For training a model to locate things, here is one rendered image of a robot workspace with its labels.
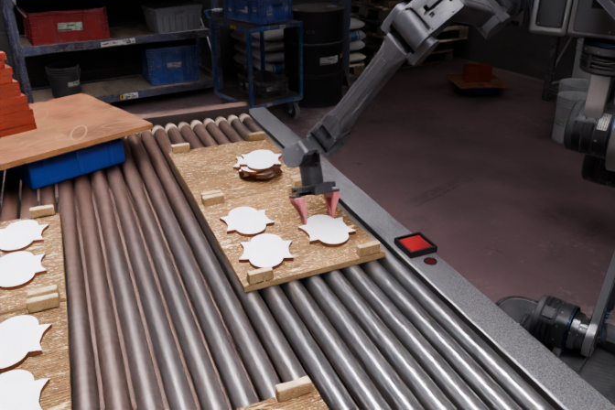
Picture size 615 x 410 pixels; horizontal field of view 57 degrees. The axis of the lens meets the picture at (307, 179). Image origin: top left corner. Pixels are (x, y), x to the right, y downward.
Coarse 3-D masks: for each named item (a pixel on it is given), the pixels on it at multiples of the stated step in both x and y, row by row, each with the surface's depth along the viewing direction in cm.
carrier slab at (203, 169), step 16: (240, 144) 196; (256, 144) 196; (272, 144) 196; (176, 160) 183; (192, 160) 183; (208, 160) 183; (224, 160) 183; (192, 176) 172; (208, 176) 172; (224, 176) 172; (240, 176) 172; (288, 176) 172; (192, 192) 162; (224, 192) 162; (240, 192) 162; (256, 192) 162
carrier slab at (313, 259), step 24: (288, 192) 162; (216, 216) 149; (288, 216) 149; (336, 216) 149; (216, 240) 139; (240, 240) 138; (288, 240) 138; (360, 240) 138; (240, 264) 128; (288, 264) 128; (312, 264) 128; (336, 264) 129
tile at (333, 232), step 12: (312, 216) 146; (324, 216) 146; (300, 228) 141; (312, 228) 141; (324, 228) 141; (336, 228) 141; (348, 228) 141; (312, 240) 136; (324, 240) 136; (336, 240) 136
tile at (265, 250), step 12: (252, 240) 136; (264, 240) 136; (276, 240) 136; (252, 252) 131; (264, 252) 131; (276, 252) 131; (288, 252) 131; (252, 264) 127; (264, 264) 126; (276, 264) 127
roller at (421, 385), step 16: (208, 128) 218; (224, 144) 201; (336, 272) 128; (336, 288) 125; (352, 288) 123; (352, 304) 119; (368, 320) 114; (368, 336) 113; (384, 336) 109; (384, 352) 107; (400, 352) 105; (400, 368) 103; (416, 368) 101; (416, 384) 98; (432, 384) 98; (432, 400) 95; (448, 400) 95
